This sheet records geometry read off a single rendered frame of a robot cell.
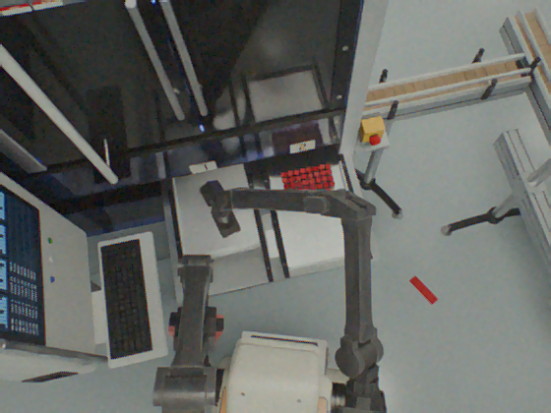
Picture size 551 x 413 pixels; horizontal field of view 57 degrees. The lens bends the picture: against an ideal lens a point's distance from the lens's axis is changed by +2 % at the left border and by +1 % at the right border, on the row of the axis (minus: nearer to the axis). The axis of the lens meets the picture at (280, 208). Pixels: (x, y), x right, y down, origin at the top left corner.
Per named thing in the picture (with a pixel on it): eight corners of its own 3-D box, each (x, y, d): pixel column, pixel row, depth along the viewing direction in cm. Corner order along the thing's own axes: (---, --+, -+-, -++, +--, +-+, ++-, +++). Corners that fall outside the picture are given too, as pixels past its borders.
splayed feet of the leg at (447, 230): (437, 225, 265) (445, 216, 252) (530, 205, 267) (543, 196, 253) (442, 239, 262) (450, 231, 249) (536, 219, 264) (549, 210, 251)
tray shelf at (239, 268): (159, 176, 186) (158, 174, 184) (344, 137, 188) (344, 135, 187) (178, 303, 170) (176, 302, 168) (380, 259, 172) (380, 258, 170)
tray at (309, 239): (270, 179, 182) (269, 175, 178) (339, 164, 183) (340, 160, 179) (288, 269, 170) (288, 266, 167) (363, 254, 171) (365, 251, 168)
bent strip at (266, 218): (262, 220, 177) (261, 214, 171) (271, 218, 177) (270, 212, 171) (270, 258, 172) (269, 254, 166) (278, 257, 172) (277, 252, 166)
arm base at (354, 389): (336, 411, 124) (387, 418, 123) (340, 383, 122) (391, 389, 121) (336, 389, 132) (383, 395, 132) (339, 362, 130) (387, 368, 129)
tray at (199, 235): (171, 171, 184) (169, 167, 181) (241, 156, 185) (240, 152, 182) (185, 260, 173) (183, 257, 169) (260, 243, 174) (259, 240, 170)
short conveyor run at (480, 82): (346, 136, 191) (350, 114, 176) (336, 101, 196) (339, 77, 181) (523, 97, 193) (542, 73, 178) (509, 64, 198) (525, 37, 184)
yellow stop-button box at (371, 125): (356, 125, 179) (359, 115, 172) (377, 121, 179) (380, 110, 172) (362, 144, 176) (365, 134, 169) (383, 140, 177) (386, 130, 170)
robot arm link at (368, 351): (364, 390, 122) (377, 382, 126) (369, 354, 119) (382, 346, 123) (335, 373, 128) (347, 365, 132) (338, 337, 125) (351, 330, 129)
